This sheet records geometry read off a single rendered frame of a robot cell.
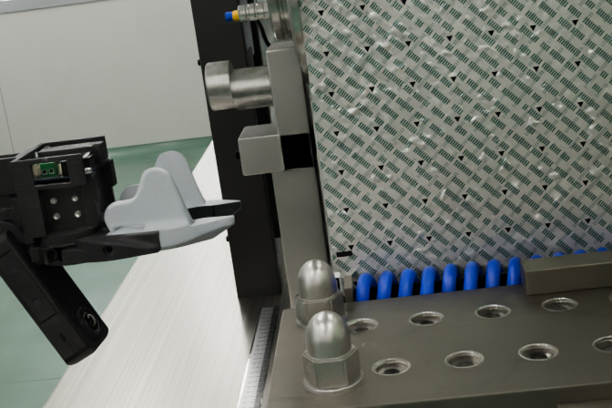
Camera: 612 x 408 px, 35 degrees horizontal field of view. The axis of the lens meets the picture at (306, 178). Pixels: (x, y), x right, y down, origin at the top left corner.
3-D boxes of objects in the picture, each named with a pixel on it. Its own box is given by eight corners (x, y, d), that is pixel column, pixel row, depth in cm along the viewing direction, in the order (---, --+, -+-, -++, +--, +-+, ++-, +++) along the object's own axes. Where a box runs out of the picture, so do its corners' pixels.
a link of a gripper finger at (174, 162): (231, 146, 74) (109, 164, 74) (243, 220, 76) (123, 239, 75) (230, 138, 77) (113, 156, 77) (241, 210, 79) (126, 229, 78)
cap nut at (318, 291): (297, 313, 70) (289, 254, 69) (348, 308, 70) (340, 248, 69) (294, 334, 67) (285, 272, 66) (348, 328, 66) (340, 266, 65)
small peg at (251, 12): (237, 15, 77) (240, 25, 78) (272, 11, 77) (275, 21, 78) (237, 1, 77) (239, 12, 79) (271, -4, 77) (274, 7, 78)
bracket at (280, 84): (277, 378, 90) (226, 48, 83) (346, 371, 90) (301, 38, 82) (272, 403, 86) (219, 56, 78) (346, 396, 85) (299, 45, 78)
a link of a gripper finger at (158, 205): (212, 166, 68) (89, 177, 70) (225, 248, 69) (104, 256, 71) (225, 156, 71) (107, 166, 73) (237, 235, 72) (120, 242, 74)
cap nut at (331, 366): (305, 371, 61) (295, 303, 60) (363, 364, 61) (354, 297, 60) (302, 398, 57) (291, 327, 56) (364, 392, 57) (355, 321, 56)
